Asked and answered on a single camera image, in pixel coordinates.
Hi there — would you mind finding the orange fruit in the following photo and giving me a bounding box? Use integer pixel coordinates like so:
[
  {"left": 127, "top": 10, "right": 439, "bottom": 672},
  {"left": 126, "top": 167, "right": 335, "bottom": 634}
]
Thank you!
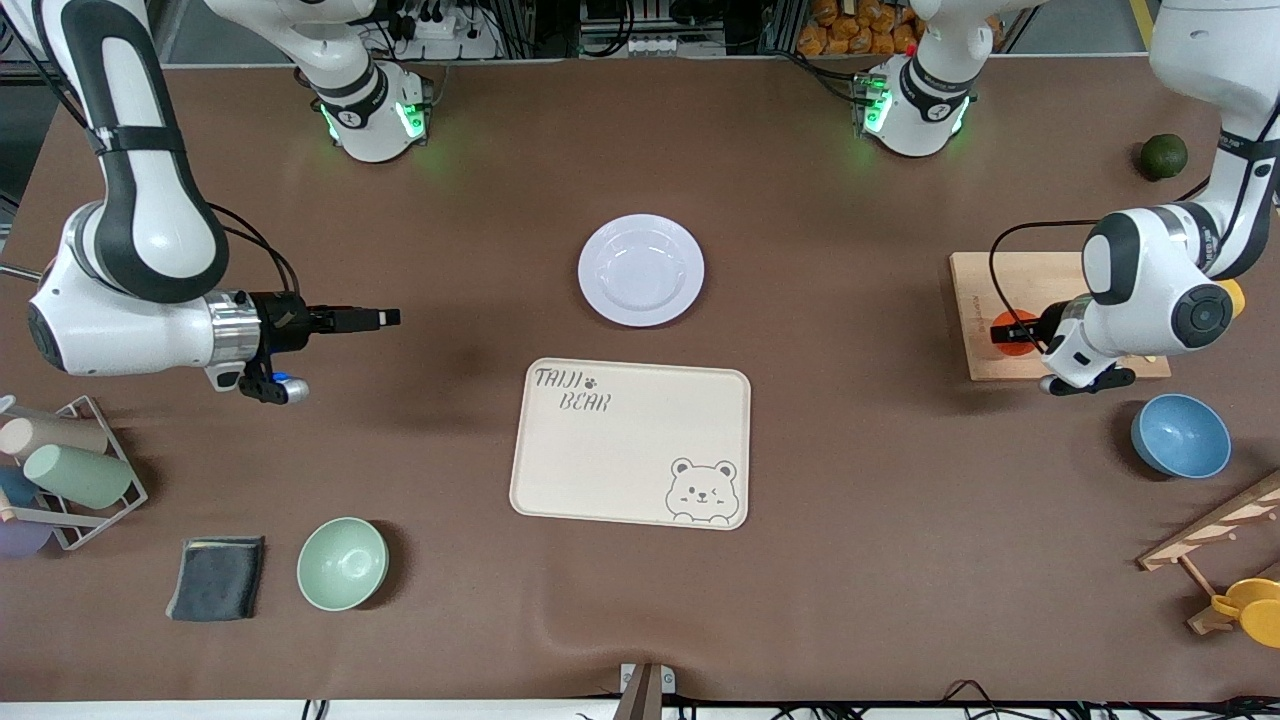
[{"left": 991, "top": 310, "right": 1043, "bottom": 358}]

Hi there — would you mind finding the white round plate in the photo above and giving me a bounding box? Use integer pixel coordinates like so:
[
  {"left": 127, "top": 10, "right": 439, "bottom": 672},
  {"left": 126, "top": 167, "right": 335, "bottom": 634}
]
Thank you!
[{"left": 577, "top": 213, "right": 706, "bottom": 328}]

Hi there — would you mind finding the wooden cutting board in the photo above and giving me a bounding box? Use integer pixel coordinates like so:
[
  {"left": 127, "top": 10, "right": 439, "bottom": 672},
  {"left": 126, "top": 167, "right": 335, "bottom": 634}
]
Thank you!
[{"left": 948, "top": 251, "right": 1172, "bottom": 382}]

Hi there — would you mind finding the blue bowl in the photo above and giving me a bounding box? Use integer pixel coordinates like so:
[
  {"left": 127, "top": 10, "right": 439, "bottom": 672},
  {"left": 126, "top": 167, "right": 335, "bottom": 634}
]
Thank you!
[{"left": 1131, "top": 393, "right": 1232, "bottom": 480}]

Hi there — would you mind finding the dark green round fruit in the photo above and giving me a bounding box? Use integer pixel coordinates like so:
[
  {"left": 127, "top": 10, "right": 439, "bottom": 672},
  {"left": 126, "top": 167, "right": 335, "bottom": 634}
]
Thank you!
[{"left": 1140, "top": 133, "right": 1189, "bottom": 182}]

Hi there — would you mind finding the light green bowl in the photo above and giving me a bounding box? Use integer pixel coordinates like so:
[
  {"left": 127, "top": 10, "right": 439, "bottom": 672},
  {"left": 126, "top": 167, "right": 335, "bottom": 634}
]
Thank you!
[{"left": 296, "top": 516, "right": 389, "bottom": 612}]

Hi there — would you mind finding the beige cup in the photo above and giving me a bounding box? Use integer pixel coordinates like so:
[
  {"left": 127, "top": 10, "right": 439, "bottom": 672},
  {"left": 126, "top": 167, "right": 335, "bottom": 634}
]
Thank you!
[{"left": 0, "top": 415, "right": 109, "bottom": 459}]

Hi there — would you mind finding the light green cup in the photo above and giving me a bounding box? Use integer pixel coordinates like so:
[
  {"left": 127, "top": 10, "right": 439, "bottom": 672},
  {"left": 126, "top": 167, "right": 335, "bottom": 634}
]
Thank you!
[{"left": 23, "top": 444, "right": 134, "bottom": 510}]

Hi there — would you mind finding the wooden mug rack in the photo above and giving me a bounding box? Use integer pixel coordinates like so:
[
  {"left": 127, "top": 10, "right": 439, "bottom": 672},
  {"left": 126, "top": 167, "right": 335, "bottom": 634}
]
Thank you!
[{"left": 1137, "top": 470, "right": 1280, "bottom": 636}]

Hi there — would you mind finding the cream tray with bear print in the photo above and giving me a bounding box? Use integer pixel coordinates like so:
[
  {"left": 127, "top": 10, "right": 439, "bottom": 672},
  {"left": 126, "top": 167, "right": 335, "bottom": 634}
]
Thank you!
[{"left": 509, "top": 357, "right": 752, "bottom": 531}]

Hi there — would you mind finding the folded grey cloth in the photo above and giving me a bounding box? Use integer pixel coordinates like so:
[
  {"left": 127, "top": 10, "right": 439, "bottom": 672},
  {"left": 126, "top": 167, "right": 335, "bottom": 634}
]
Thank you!
[{"left": 166, "top": 536, "right": 267, "bottom": 622}]

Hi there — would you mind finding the white power strip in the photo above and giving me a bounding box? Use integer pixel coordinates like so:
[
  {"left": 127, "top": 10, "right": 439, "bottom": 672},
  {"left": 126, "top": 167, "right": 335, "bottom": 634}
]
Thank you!
[{"left": 400, "top": 10, "right": 501, "bottom": 61}]

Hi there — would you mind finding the purple cup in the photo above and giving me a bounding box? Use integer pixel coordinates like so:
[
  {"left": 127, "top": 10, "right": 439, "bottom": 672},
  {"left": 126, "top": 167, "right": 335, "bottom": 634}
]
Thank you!
[{"left": 0, "top": 520, "right": 53, "bottom": 558}]

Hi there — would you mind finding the pile of orange bread buns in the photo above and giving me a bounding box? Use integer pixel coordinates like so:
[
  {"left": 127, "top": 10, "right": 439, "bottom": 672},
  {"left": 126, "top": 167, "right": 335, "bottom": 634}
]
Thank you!
[{"left": 797, "top": 0, "right": 931, "bottom": 57}]

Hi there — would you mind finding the yellow mug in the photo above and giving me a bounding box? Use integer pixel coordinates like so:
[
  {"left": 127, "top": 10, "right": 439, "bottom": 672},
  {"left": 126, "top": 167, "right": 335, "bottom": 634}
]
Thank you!
[{"left": 1211, "top": 577, "right": 1280, "bottom": 648}]

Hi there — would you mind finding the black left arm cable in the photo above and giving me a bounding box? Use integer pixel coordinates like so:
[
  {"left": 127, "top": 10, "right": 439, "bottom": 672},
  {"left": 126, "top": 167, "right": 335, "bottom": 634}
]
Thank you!
[{"left": 989, "top": 219, "right": 1101, "bottom": 331}]

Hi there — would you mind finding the white wire cup rack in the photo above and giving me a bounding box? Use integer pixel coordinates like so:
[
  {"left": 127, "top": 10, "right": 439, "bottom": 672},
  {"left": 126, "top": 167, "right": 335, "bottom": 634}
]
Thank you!
[{"left": 0, "top": 395, "right": 149, "bottom": 552}]

